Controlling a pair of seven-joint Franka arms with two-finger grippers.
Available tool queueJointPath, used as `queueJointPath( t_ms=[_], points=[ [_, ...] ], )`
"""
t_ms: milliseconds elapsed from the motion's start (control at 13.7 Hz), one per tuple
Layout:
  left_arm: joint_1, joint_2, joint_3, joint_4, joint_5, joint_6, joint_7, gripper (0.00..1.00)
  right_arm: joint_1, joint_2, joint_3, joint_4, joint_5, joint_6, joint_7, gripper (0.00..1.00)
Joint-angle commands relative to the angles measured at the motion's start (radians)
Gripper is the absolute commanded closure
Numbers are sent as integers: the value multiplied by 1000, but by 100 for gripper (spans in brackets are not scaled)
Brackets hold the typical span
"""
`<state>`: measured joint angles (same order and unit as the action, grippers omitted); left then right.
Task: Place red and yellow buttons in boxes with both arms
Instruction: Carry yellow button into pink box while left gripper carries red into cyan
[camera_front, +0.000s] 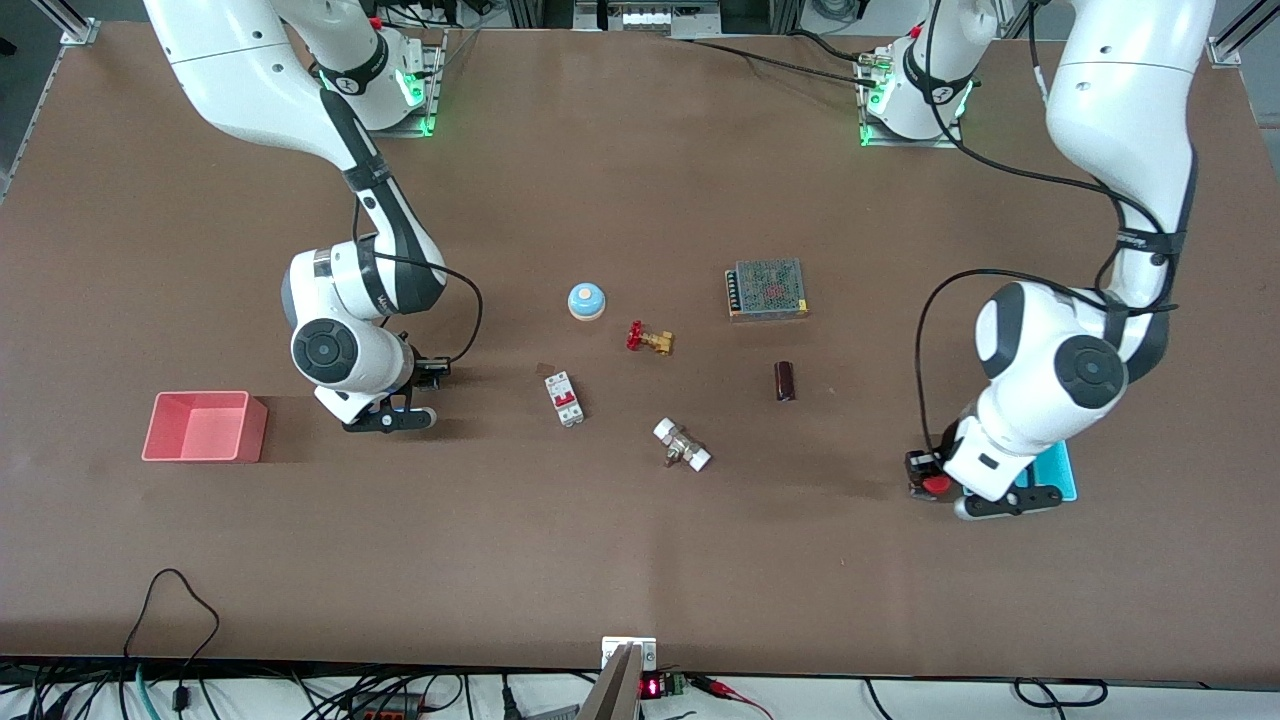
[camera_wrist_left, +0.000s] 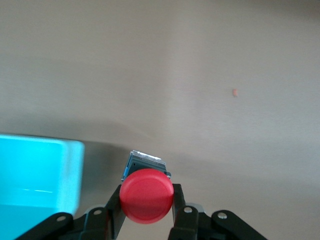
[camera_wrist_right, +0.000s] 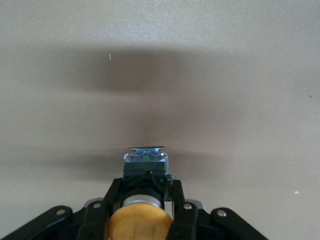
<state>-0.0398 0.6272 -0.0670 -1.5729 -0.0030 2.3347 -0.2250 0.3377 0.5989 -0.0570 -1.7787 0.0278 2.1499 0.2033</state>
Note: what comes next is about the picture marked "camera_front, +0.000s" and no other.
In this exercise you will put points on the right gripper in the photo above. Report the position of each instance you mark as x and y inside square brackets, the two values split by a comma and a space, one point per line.
[428, 371]

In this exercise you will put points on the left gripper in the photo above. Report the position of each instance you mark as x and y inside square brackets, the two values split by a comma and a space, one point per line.
[917, 468]

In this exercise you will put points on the red push button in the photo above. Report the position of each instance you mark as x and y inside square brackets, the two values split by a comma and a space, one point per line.
[937, 486]

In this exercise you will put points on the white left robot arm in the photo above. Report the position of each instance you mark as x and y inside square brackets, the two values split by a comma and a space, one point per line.
[1060, 370]

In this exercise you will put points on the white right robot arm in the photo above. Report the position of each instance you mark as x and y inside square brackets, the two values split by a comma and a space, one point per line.
[330, 350]

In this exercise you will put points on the cyan plastic box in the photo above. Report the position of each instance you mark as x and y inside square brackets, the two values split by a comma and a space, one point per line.
[1058, 475]

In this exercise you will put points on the white circuit breaker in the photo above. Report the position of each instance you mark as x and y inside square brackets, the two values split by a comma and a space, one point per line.
[564, 397]

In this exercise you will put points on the pink plastic box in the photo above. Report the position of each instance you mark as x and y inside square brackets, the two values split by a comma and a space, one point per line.
[205, 430]

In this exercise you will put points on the blue desk bell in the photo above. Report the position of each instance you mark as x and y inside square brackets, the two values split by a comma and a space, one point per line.
[587, 299]

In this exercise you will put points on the dark brown cylinder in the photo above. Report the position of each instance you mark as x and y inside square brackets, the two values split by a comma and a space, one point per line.
[785, 381]

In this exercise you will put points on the white metal pipe fitting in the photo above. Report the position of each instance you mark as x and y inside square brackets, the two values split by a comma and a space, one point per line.
[682, 445]

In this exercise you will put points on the metal mesh power supply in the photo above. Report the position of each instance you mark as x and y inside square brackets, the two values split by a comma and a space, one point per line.
[768, 288]

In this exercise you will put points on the red led display module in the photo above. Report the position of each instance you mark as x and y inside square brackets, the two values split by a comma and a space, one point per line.
[660, 686]

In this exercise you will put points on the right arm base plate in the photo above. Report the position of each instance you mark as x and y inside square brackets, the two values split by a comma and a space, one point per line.
[432, 75]

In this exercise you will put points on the grey front camera mount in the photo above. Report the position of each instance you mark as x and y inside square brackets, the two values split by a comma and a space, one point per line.
[622, 685]

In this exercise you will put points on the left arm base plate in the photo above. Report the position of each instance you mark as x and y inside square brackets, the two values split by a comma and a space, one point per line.
[868, 135]

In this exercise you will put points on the aluminium frame corner post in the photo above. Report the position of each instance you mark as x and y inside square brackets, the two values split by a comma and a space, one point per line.
[1240, 35]
[70, 20]

